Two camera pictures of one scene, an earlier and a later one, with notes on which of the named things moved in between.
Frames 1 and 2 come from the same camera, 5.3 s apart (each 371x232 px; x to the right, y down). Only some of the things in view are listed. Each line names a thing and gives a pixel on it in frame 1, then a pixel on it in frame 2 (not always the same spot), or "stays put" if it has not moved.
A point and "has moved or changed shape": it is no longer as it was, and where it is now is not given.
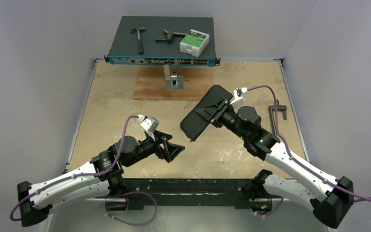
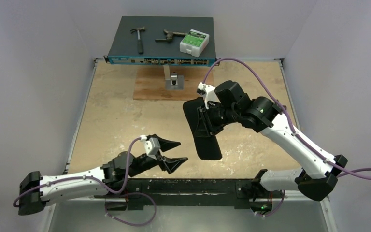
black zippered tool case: (197, 119) has moved or changed shape
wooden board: (150, 82) stays put
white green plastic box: (194, 42) stays put
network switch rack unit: (123, 46) stays put
